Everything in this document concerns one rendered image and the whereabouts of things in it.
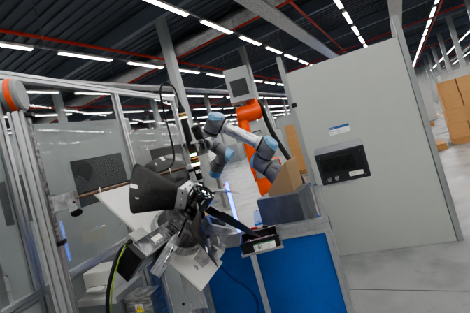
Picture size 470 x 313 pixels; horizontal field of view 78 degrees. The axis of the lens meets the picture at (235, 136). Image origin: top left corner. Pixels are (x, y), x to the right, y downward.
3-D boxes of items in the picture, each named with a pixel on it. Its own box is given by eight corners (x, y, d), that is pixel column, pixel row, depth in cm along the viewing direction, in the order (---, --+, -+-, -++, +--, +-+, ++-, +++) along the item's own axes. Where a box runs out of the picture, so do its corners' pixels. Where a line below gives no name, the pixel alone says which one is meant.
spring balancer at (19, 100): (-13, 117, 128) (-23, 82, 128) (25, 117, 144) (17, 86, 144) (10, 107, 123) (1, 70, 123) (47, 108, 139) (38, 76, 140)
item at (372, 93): (331, 257, 307) (275, 57, 314) (331, 255, 312) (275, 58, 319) (464, 240, 270) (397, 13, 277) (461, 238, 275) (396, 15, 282)
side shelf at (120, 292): (78, 307, 144) (77, 301, 144) (126, 271, 178) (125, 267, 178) (117, 303, 137) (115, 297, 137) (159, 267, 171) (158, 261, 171)
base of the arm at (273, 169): (278, 181, 216) (266, 173, 220) (287, 164, 211) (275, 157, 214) (270, 187, 203) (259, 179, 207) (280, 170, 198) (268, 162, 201)
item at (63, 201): (52, 214, 130) (47, 195, 130) (57, 212, 136) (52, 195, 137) (77, 207, 133) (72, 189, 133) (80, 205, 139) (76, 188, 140)
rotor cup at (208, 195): (175, 209, 137) (188, 188, 134) (181, 196, 151) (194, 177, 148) (201, 225, 138) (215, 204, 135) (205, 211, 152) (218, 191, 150)
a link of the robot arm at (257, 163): (267, 172, 218) (252, 162, 222) (275, 157, 212) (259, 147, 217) (260, 177, 207) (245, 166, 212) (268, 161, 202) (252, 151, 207)
